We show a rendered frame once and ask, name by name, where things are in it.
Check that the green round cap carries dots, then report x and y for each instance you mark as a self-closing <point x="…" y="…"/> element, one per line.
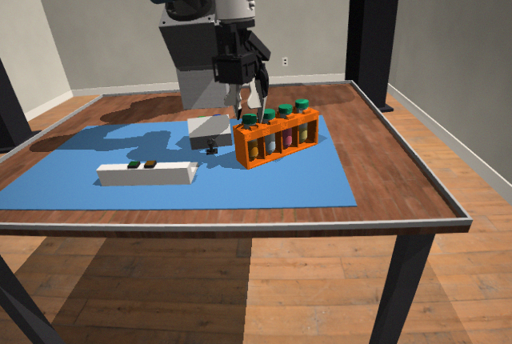
<point x="269" y="114"/>
<point x="285" y="109"/>
<point x="249" y="119"/>
<point x="301" y="103"/>

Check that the orange test tube rack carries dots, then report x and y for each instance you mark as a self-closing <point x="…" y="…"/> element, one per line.
<point x="260" y="130"/>

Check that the blue flat mat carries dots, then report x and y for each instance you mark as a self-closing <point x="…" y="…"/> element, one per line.
<point x="66" y="179"/>

